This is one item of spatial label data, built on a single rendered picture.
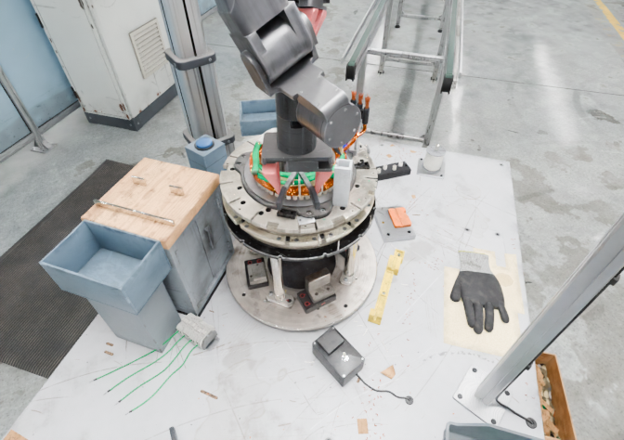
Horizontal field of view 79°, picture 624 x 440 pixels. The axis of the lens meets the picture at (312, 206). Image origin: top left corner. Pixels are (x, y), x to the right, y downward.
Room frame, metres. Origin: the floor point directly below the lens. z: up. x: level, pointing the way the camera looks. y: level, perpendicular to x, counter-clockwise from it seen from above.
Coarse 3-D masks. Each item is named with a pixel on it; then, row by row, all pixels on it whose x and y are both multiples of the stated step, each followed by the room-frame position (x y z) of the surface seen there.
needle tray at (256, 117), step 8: (240, 104) 0.92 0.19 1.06; (248, 104) 0.94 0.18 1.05; (256, 104) 0.94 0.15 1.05; (264, 104) 0.94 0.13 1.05; (272, 104) 0.94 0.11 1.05; (240, 112) 0.87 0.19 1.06; (248, 112) 0.93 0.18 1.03; (256, 112) 0.94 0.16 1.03; (264, 112) 0.94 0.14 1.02; (272, 112) 0.94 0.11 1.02; (240, 120) 0.84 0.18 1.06; (248, 120) 0.90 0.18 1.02; (256, 120) 0.84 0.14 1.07; (264, 120) 0.84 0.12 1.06; (272, 120) 0.84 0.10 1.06; (240, 128) 0.83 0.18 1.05; (248, 128) 0.83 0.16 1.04; (256, 128) 0.83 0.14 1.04; (264, 128) 0.84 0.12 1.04
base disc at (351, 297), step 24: (360, 240) 0.66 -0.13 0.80; (240, 264) 0.58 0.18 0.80; (336, 264) 0.58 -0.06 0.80; (360, 264) 0.58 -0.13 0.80; (240, 288) 0.51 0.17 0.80; (264, 288) 0.51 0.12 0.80; (288, 288) 0.51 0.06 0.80; (336, 288) 0.51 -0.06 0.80; (360, 288) 0.51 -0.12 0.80; (264, 312) 0.44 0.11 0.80; (288, 312) 0.44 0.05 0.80; (312, 312) 0.44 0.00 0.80; (336, 312) 0.44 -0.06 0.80
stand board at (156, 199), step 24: (144, 168) 0.64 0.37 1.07; (168, 168) 0.64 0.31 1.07; (192, 168) 0.64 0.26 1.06; (120, 192) 0.56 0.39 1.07; (144, 192) 0.56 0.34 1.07; (168, 192) 0.56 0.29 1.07; (192, 192) 0.56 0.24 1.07; (96, 216) 0.50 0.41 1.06; (120, 216) 0.50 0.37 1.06; (168, 216) 0.50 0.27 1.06; (192, 216) 0.51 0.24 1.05; (168, 240) 0.44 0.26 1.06
